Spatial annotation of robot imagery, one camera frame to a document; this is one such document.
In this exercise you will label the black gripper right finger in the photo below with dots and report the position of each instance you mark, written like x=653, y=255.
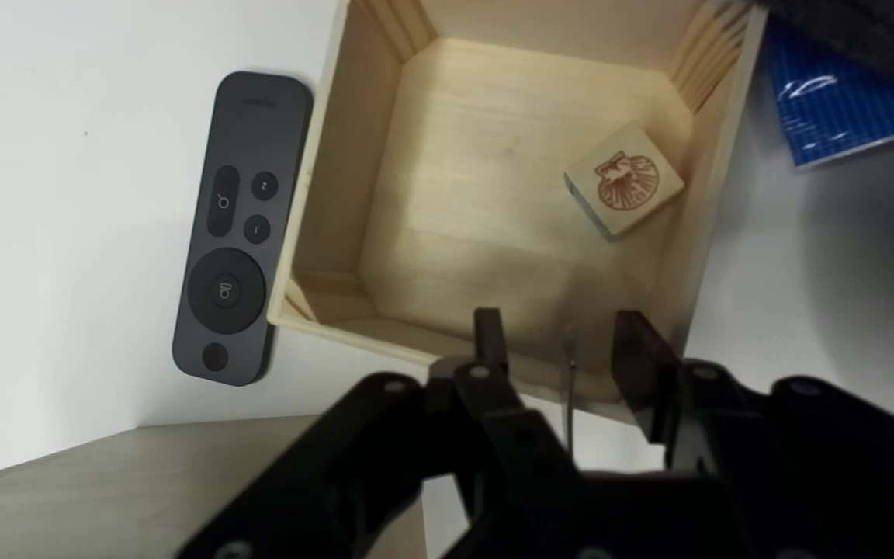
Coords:
x=777, y=467

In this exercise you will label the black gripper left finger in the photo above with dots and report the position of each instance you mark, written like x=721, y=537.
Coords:
x=404, y=467

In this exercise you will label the grey remote control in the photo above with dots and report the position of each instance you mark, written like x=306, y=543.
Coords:
x=235, y=280

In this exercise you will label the open wooden box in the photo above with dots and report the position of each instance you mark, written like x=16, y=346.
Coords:
x=499, y=205

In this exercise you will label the wooden shape sorter box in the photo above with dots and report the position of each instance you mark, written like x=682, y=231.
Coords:
x=107, y=499

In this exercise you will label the small printed wooden cube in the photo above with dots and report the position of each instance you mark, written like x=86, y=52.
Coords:
x=624, y=181

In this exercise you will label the blue snack packet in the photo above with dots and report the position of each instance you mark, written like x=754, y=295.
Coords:
x=838, y=119

